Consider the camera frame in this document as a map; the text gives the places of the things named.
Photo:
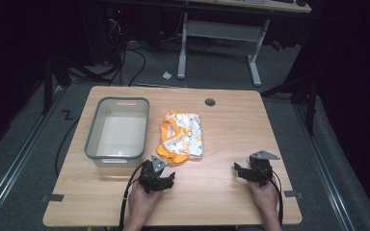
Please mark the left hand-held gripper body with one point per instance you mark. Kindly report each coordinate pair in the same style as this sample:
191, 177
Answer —
150, 177

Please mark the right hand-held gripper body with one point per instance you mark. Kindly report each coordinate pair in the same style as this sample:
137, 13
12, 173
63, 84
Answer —
261, 168

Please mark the orange white printed baby garment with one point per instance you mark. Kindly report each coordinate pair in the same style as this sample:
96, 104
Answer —
182, 136

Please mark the white plastic bin grey rim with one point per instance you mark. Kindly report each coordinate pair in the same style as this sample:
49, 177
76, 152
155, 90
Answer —
118, 134

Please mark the person's left hand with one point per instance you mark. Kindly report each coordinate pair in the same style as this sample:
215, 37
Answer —
141, 202

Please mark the person's right hand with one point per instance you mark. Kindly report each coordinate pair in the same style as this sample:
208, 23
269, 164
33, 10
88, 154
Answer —
264, 196

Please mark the black metal stand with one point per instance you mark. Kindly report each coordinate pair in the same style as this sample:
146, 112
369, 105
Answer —
48, 83
308, 96

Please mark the white paper scrap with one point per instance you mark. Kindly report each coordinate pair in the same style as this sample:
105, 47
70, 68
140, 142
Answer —
167, 75

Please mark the dark computer tower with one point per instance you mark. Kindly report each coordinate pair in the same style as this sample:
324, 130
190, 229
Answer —
102, 32

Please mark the grey metal table bracket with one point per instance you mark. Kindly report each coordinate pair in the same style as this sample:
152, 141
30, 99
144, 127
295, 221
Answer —
293, 194
52, 198

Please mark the metal floor rail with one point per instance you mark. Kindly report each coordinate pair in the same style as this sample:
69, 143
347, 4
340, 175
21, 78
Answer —
16, 160
326, 170

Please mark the desk with white metal frame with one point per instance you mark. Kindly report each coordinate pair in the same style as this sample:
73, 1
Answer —
224, 30

